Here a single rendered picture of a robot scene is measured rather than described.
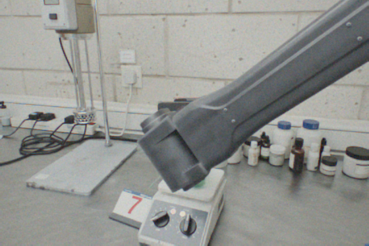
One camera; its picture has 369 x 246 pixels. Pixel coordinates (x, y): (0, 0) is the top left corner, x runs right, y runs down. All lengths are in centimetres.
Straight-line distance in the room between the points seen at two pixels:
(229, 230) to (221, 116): 42
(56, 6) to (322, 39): 64
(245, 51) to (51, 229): 75
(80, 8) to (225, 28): 47
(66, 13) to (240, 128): 59
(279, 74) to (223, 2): 77
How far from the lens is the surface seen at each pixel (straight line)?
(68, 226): 68
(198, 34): 99
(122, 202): 68
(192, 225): 55
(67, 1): 75
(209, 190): 58
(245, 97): 23
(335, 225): 71
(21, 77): 142
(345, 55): 22
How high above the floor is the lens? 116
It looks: 17 degrees down
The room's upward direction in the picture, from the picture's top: straight up
